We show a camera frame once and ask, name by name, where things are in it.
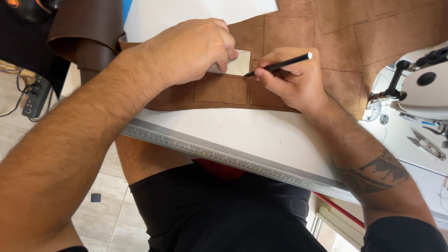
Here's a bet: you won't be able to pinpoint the person's left hand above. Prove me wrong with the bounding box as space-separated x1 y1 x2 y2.
135 18 239 89

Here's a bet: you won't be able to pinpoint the person's right hand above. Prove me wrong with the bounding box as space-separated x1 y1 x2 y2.
254 47 329 113

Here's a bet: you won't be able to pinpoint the white card template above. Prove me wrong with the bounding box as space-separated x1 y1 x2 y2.
206 50 252 77

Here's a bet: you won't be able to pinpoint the black pen with white cap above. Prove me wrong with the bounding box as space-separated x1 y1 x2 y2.
244 52 313 78

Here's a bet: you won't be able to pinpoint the white paper sheet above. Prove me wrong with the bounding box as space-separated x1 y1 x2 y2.
123 0 279 43

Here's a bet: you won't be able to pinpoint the metal ruler table edge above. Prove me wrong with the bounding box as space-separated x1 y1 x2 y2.
121 118 448 231

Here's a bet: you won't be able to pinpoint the tan suede leather hide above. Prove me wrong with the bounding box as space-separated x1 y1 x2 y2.
119 0 448 120

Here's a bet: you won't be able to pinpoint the person's bare leg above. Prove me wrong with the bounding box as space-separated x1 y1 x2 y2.
115 135 193 185

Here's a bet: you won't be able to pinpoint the dark brown leather roll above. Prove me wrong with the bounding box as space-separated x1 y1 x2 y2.
46 0 125 84

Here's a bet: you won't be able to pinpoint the person's black shorts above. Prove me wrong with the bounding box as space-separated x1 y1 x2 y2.
56 163 448 252

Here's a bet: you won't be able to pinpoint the white sewing machine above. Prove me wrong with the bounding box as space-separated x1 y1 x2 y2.
362 45 448 149

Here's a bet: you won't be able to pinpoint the black power strip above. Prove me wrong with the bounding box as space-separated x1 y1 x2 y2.
22 74 53 119

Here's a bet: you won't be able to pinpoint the silver thread snips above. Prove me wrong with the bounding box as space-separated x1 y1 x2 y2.
407 131 447 162

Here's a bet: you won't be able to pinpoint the black cable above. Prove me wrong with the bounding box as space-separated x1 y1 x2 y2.
0 68 35 118

